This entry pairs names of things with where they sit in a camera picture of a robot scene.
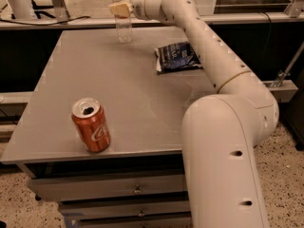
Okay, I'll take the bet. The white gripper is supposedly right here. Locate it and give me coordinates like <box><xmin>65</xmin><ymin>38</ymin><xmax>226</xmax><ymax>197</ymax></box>
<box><xmin>109</xmin><ymin>0</ymin><xmax>153</xmax><ymax>20</ymax></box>

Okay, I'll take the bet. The clear plastic water bottle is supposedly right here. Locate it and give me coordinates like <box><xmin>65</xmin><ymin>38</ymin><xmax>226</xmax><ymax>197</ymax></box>
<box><xmin>112</xmin><ymin>0</ymin><xmax>133</xmax><ymax>44</ymax></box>

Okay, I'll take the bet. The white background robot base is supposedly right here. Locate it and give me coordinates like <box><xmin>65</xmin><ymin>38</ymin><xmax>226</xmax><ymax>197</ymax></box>
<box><xmin>6</xmin><ymin>0</ymin><xmax>37</xmax><ymax>20</ymax></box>

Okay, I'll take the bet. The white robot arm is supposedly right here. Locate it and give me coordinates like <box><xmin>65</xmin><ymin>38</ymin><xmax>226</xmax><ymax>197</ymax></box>
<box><xmin>109</xmin><ymin>0</ymin><xmax>279</xmax><ymax>228</ymax></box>

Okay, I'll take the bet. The blue crumpled chip bag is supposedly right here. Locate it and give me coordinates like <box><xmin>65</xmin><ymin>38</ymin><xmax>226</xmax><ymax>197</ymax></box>
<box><xmin>155</xmin><ymin>42</ymin><xmax>202</xmax><ymax>74</ymax></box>

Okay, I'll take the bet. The red cola can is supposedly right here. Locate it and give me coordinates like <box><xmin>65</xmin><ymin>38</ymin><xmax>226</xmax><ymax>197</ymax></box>
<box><xmin>71</xmin><ymin>98</ymin><xmax>111</xmax><ymax>153</ymax></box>

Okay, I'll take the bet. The grey drawer cabinet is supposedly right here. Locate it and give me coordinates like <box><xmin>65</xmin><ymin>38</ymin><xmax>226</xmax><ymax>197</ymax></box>
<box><xmin>2</xmin><ymin>27</ymin><xmax>212</xmax><ymax>228</ymax></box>

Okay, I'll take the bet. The black cable on rail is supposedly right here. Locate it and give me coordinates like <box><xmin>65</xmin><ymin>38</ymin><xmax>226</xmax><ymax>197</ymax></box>
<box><xmin>0</xmin><ymin>15</ymin><xmax>92</xmax><ymax>27</ymax></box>

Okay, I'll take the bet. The black hanging cable right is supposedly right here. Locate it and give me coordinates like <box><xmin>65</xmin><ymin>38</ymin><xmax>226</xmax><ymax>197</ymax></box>
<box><xmin>259</xmin><ymin>12</ymin><xmax>274</xmax><ymax>81</ymax></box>

